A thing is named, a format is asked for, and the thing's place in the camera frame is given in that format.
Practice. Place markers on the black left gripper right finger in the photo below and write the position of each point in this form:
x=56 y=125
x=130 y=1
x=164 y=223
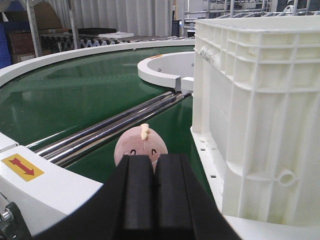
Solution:
x=184 y=211

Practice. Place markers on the steel conveyor rollers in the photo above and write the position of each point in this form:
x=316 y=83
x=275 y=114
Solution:
x=68 y=150

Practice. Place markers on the white curved conveyor outer rail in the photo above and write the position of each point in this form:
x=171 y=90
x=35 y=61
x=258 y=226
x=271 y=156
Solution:
x=48 y=98

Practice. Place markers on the yellow red arrow sticker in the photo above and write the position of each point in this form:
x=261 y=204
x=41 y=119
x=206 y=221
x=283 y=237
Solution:
x=22 y=167

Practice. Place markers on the pink round plush toy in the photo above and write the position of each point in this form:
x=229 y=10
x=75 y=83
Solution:
x=140 y=140

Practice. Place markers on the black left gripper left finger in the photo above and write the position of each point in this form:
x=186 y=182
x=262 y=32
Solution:
x=121 y=209

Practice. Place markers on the metal storage shelf rack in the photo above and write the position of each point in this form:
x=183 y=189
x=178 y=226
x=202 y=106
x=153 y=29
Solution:
x=19 y=5

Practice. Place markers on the white plastic tote box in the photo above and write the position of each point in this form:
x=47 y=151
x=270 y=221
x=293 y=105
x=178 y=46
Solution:
x=256 y=116

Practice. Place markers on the brown cardboard box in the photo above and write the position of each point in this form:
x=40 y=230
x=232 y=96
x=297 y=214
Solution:
x=20 y=42

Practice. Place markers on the white conveyor inner hub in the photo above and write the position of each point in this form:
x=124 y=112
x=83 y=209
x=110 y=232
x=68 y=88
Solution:
x=172 y=70

